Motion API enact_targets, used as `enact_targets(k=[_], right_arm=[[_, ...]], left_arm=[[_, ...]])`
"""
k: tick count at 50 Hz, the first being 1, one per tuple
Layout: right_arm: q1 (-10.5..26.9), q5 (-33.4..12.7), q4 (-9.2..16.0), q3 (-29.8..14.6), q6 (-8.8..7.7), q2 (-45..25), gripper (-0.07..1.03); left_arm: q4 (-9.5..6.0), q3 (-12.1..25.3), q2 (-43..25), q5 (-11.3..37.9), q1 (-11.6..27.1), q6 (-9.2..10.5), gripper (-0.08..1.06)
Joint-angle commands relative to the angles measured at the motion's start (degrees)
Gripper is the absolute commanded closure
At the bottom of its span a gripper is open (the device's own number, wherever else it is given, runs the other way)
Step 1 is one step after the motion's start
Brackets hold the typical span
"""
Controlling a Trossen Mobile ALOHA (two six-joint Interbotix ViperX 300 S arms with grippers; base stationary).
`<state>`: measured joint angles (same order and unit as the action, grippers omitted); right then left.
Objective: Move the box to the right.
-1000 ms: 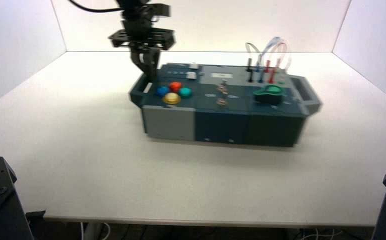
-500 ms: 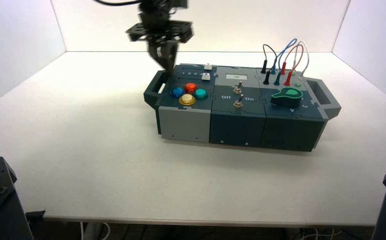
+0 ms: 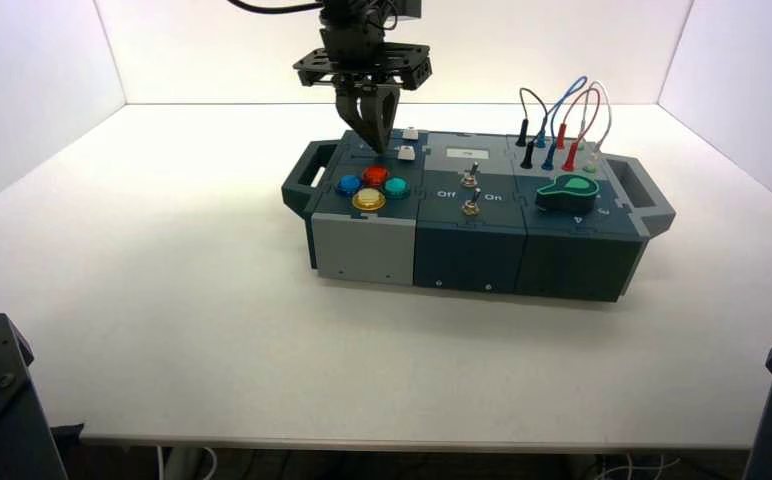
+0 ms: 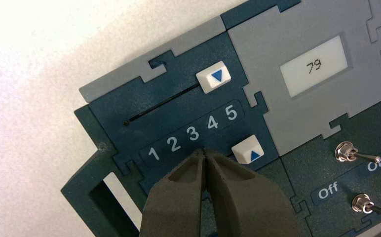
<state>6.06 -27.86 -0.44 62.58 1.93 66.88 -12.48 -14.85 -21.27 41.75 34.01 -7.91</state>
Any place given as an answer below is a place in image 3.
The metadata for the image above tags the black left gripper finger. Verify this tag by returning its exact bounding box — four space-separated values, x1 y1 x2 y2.
375 84 402 156
334 84 382 154

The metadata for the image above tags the green black rotary knob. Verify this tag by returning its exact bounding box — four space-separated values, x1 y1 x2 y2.
534 173 602 215

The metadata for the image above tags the yellow round push button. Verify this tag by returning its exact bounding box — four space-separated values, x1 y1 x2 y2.
351 188 387 213

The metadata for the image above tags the red banana plug cable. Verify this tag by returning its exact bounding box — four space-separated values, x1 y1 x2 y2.
555 87 602 174

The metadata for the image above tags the white banana plug cable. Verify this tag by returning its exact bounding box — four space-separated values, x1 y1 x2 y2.
574 80 614 175

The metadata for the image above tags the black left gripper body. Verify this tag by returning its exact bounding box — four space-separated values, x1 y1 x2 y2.
293 0 434 92

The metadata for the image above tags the black banana plug cable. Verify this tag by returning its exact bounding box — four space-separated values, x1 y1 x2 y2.
517 87 552 170

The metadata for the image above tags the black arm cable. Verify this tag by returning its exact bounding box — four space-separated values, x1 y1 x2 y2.
226 0 325 15

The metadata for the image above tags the blue banana plug cable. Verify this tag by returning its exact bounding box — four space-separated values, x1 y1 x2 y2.
535 75 589 172

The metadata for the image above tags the white cable bundle under table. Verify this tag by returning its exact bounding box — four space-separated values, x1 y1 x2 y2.
587 455 682 480

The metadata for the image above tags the dark grey control panel box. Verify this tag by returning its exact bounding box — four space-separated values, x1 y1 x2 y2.
281 129 677 304

